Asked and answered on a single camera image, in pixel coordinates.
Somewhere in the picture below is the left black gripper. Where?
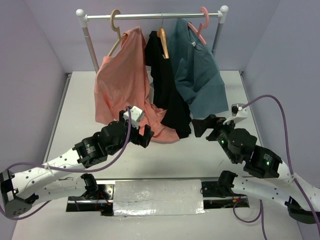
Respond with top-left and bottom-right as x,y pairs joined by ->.
108,110 -> 154,156

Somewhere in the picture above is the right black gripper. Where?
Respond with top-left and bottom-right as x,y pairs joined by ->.
189,113 -> 238,163

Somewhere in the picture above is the salmon pink t shirt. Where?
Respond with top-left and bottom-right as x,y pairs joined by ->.
94,26 -> 180,143

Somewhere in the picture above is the light wooden hanger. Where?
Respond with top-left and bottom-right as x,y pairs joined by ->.
107,9 -> 128,57

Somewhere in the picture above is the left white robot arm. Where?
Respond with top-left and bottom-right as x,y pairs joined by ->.
0,106 -> 154,220

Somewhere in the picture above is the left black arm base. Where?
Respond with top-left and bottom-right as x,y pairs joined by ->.
66,173 -> 115,217

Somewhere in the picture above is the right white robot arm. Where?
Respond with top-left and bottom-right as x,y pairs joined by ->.
191,114 -> 320,224

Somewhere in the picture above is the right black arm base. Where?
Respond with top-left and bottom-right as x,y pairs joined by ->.
200,180 -> 250,210

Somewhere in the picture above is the black t shirt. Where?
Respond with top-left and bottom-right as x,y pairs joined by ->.
144,30 -> 191,139

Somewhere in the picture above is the teal t shirt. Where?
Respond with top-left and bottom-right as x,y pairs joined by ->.
167,18 -> 229,119

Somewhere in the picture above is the pink plastic hanger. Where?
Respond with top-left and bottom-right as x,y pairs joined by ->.
188,6 -> 210,46

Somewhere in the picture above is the wooden hanger with black shirt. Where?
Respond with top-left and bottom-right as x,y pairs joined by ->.
156,21 -> 170,59

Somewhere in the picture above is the silver foil cover panel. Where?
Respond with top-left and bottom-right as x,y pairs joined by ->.
113,179 -> 205,217

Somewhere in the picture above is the white and silver clothes rack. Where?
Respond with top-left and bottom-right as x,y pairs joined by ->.
75,5 -> 229,72

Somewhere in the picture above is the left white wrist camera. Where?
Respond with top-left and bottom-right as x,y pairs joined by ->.
123,106 -> 145,130

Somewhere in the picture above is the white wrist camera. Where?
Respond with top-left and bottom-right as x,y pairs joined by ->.
123,106 -> 145,130
222,103 -> 248,125

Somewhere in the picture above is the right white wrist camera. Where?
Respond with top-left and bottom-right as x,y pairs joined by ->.
222,103 -> 248,125

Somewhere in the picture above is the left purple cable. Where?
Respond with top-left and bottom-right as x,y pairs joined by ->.
0,105 -> 133,221

